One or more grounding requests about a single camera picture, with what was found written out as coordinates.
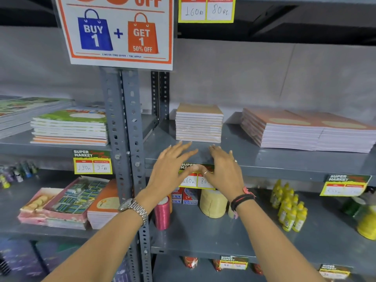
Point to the person's right hand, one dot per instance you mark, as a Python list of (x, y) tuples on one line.
[(226, 176)]

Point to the person's left hand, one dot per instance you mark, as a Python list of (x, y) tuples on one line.
[(166, 176)]

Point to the person's right thumb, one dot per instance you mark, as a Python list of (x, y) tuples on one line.
[(201, 170)]

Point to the person's left thumb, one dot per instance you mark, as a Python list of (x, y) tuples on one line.
[(190, 169)]

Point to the person's left little finger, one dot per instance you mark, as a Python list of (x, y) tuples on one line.
[(165, 152)]

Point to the yellow shelf price tag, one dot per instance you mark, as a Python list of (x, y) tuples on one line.
[(233, 262), (92, 165), (188, 181), (343, 185), (205, 10), (334, 271)]

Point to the person's left forearm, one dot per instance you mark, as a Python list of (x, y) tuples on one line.
[(100, 249)]

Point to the person's right forearm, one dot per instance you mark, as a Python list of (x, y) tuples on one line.
[(273, 246)]

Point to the red blue small box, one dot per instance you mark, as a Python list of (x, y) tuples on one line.
[(176, 196), (190, 197)]

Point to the beige twine roll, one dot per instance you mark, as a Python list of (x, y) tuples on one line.
[(213, 204)]

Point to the stack of tan notebooks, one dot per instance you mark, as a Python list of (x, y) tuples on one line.
[(199, 123)]

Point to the black wristband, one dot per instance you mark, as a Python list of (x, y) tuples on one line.
[(241, 199)]

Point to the pink thread spool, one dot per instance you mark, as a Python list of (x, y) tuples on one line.
[(162, 215)]

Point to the grey metal shelf rack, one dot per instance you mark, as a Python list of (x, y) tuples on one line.
[(264, 162), (17, 145)]

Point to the silver metal wristwatch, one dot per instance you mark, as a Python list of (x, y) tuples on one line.
[(135, 209)]

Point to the stack of orange notebooks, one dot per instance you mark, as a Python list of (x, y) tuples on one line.
[(102, 211)]

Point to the stack of pink notebooks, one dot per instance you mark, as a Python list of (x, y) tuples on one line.
[(349, 138), (279, 129)]

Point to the red packet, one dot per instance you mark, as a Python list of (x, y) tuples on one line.
[(191, 262), (258, 269), (216, 265)]

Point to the group of yellow glue bottles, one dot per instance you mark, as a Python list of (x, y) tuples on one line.
[(289, 208)]

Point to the stack of green cover notebooks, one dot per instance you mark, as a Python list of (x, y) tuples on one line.
[(70, 129)]

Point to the pink box of green erasers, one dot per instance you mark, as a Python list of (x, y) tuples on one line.
[(76, 196)]

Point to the white orange offer sign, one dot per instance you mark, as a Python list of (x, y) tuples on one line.
[(117, 29)]

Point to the pink box of tan erasers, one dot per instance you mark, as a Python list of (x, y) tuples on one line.
[(36, 205)]

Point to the group of small coloured bottles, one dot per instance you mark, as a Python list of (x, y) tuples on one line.
[(17, 171)]

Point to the stack of large green books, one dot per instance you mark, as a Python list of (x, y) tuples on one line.
[(20, 111)]

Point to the green thread spool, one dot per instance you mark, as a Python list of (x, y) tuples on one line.
[(351, 207)]

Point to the yellow thread spool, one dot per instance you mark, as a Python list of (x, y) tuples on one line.
[(367, 223)]

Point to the pile of purple books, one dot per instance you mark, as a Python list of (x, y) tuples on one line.
[(20, 258)]

